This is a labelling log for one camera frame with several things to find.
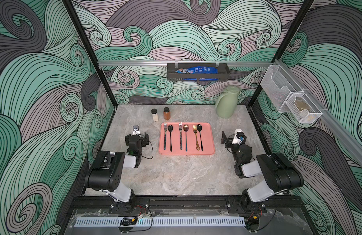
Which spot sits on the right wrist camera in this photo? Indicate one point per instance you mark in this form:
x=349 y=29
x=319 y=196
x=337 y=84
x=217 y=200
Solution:
x=239 y=137

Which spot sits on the clear plastic wall bin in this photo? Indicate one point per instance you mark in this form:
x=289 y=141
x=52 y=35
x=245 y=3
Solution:
x=278 y=84

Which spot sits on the pink plastic tray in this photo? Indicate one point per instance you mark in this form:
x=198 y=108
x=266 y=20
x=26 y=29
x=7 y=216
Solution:
x=207 y=139

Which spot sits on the white perforated cable duct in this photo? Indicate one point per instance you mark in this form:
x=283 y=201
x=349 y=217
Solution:
x=165 y=221

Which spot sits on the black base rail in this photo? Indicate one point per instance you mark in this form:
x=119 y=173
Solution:
x=141 y=203

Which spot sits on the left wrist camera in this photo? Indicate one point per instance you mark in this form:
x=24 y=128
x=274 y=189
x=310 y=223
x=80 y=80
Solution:
x=136 y=130

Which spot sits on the blue snack packet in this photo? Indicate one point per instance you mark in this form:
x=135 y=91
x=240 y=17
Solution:
x=198 y=70

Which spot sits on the white spice jar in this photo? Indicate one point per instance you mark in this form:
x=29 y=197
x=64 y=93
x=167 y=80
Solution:
x=154 y=115

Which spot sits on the gold fork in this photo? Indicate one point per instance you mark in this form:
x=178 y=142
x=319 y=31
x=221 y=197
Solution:
x=195 y=131

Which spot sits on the black spoon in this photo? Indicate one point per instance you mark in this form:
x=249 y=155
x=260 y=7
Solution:
x=199 y=129
x=170 y=129

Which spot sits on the dark metal wall shelf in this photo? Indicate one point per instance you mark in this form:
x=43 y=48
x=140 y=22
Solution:
x=222 y=75

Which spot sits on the sage green thermos jug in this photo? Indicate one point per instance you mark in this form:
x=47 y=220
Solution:
x=227 y=102

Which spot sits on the small clear bin with contents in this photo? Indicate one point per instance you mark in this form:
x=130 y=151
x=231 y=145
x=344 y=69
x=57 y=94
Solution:
x=302 y=108

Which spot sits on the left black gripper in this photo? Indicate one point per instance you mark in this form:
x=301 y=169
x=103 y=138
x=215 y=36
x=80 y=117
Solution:
x=145 y=140

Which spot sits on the orange spice jar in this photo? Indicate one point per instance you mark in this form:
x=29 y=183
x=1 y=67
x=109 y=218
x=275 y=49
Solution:
x=166 y=113

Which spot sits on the grey handled fork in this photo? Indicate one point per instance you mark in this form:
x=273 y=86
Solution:
x=181 y=137

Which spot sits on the aluminium wall rail back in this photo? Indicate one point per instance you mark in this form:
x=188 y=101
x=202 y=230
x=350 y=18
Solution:
x=157 y=63

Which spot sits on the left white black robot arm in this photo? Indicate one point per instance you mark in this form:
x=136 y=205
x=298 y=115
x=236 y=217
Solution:
x=106 y=172

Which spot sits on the aluminium wall rail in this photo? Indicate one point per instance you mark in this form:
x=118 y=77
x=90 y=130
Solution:
x=157 y=63
x=346 y=139

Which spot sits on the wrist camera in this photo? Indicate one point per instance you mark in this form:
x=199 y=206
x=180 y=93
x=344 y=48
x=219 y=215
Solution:
x=239 y=137
x=136 y=130

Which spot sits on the aluminium wall rail right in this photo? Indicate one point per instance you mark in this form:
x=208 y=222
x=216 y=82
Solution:
x=346 y=139

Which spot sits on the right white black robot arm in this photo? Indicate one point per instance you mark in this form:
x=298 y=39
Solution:
x=278 y=172

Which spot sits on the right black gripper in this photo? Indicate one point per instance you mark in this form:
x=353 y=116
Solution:
x=230 y=142

